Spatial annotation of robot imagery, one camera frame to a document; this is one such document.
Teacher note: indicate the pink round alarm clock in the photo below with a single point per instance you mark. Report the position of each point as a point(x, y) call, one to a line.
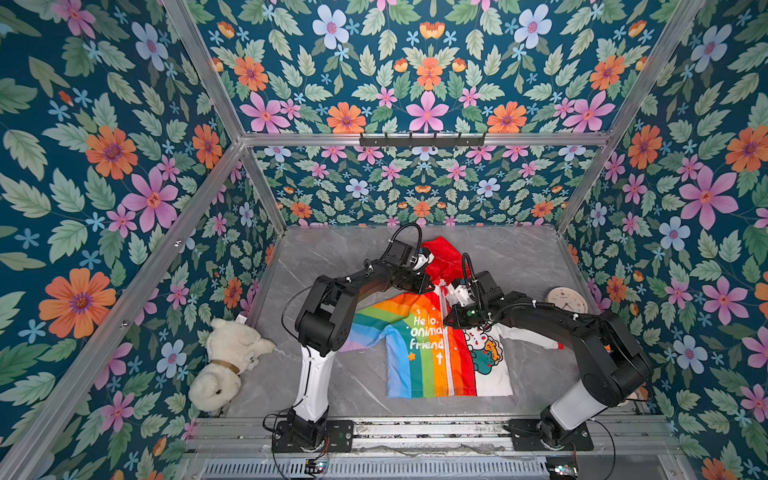
point(567, 299)

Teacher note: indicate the black coat hook rail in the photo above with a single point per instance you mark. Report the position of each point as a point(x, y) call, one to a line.
point(445, 141)

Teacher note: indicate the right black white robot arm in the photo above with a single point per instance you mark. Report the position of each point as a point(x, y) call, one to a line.
point(611, 363)

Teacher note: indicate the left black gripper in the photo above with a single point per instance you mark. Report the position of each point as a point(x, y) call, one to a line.
point(419, 286)

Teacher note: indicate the white ventilation grille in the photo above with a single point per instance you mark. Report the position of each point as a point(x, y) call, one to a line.
point(378, 468)

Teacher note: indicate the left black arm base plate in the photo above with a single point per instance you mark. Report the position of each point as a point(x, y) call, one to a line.
point(338, 439)

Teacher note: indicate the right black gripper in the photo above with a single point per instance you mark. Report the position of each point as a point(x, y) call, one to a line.
point(454, 315)

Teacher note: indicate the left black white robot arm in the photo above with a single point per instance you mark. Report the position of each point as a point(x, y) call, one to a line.
point(324, 323)

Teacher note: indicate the rainbow white red-hooded kids jacket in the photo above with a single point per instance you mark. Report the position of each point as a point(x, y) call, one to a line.
point(426, 358)

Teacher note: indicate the white plush bear toy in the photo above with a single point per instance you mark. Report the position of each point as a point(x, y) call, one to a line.
point(232, 349)

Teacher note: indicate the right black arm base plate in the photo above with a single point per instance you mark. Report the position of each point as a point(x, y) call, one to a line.
point(547, 435)

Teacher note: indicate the aluminium front mounting rail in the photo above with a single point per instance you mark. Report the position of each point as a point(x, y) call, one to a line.
point(612, 433)

